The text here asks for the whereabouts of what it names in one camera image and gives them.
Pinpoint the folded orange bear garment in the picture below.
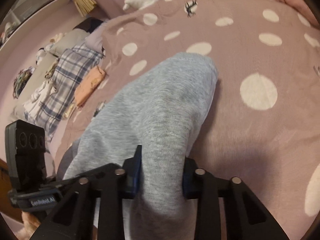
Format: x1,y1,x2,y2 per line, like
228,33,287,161
74,66,106,107

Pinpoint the lavender pillow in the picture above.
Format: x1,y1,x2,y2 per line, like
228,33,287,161
85,25,105,53

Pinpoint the folded pink garment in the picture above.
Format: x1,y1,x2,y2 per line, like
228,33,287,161
278,0,319,28

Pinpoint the blue plaid pillow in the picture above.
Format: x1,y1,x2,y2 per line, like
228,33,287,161
23,42,103,140

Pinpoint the straw fan on wall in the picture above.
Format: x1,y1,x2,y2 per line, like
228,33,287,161
73,0,97,17

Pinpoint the grey New York sweatshirt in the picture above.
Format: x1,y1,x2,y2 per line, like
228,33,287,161
64,53,218,239

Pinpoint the pink polka dot duvet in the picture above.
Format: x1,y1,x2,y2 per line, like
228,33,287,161
55,0,319,239

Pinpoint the left hand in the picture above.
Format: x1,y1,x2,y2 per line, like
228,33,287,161
22,211,41,236

